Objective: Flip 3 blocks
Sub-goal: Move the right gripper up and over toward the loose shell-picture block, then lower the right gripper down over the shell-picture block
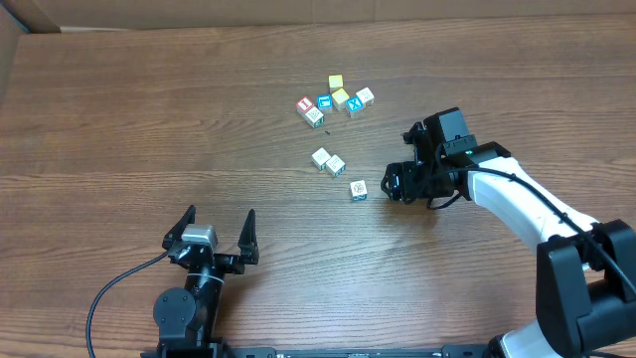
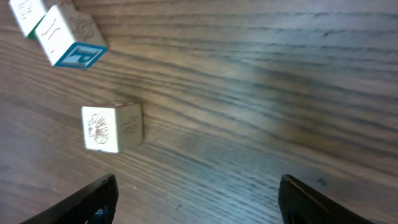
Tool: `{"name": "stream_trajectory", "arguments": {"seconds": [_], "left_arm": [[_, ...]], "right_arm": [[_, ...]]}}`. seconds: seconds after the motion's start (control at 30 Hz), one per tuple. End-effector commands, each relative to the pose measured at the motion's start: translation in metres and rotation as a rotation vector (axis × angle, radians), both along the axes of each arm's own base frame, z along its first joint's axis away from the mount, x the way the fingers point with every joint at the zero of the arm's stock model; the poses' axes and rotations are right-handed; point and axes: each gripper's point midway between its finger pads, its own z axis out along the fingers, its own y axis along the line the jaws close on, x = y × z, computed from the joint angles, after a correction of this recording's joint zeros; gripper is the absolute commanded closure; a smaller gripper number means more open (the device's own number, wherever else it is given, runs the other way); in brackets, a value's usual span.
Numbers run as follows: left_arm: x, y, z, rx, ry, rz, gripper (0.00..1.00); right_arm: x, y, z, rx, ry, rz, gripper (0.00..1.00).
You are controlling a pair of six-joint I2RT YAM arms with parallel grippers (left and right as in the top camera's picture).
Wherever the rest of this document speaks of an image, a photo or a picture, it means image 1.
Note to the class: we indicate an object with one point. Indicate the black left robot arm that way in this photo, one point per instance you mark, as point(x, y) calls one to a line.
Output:
point(186, 316)

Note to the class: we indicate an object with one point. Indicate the white block green edge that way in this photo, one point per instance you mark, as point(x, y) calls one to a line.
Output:
point(335, 165)

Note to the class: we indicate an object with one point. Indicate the blue letter block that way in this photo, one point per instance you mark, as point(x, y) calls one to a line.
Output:
point(324, 102)

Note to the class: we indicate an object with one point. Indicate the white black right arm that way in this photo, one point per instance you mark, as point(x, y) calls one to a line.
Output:
point(585, 269)

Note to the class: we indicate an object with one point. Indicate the yellow block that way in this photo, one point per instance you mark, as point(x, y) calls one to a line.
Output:
point(339, 99)
point(335, 82)

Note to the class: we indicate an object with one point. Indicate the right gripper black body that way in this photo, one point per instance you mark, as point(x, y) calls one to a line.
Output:
point(397, 182)

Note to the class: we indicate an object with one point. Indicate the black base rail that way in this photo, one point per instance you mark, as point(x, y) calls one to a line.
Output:
point(318, 352)

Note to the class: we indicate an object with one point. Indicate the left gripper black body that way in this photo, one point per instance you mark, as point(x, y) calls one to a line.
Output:
point(222, 262)

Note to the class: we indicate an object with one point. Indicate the white block far right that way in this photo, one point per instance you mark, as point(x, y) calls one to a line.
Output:
point(366, 96)

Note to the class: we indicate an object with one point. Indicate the blue X block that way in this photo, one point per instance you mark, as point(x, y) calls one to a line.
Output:
point(355, 107)

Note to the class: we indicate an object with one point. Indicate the white block frog picture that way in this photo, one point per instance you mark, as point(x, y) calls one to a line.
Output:
point(320, 157)

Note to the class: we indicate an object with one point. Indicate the white block blue side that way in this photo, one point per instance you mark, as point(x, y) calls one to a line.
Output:
point(359, 190)

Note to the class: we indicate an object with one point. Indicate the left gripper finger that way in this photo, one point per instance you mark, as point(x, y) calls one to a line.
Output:
point(247, 242)
point(175, 233)

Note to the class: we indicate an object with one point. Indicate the yellow block near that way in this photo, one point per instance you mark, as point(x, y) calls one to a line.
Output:
point(339, 99)

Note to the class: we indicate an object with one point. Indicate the cardboard wall panel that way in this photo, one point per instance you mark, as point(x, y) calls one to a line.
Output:
point(46, 16)

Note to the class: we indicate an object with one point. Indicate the yellow block far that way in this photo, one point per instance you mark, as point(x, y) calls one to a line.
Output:
point(335, 82)

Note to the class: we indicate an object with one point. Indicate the white block green side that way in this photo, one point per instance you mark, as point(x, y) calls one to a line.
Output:
point(314, 117)

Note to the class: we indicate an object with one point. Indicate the red I block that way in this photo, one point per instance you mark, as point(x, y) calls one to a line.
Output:
point(304, 107)

